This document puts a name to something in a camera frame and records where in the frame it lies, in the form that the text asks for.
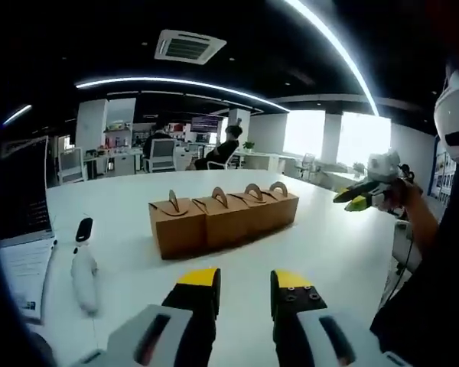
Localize white office chair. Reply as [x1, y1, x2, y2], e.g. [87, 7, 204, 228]
[207, 151, 239, 171]

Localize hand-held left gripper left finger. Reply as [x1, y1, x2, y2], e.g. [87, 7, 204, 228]
[72, 267, 221, 367]

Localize person's right hand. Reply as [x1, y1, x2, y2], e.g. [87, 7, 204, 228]
[383, 177, 425, 219]

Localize silver laptop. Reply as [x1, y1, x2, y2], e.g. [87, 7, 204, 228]
[0, 134, 59, 326]

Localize person's dark clothing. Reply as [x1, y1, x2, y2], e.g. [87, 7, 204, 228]
[369, 152, 459, 367]

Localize white crumpled cloth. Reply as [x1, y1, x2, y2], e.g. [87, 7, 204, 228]
[70, 244, 100, 313]

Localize blue framed wall posters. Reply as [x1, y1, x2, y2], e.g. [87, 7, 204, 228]
[428, 135, 458, 200]

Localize grey backed office chair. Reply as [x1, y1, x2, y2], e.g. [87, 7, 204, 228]
[144, 138, 177, 174]
[57, 148, 87, 185]

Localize purple display screen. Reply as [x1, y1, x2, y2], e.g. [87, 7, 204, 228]
[190, 115, 219, 134]

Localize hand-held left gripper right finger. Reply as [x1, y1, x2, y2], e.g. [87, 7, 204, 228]
[270, 269, 412, 367]

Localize ceiling air conditioner vent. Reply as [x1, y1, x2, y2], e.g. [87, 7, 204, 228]
[155, 29, 227, 65]

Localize ceiling light strip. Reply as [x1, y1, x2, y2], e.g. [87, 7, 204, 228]
[2, 104, 33, 126]
[282, 0, 380, 117]
[75, 76, 291, 113]

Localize brown paper box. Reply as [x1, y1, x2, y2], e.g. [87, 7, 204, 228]
[267, 180, 301, 230]
[192, 186, 253, 249]
[148, 189, 208, 261]
[231, 182, 282, 240]

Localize white chest-worn device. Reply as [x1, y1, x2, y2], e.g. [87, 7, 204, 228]
[434, 63, 459, 164]

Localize shelf of colourful items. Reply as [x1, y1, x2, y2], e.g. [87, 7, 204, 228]
[102, 119, 134, 149]

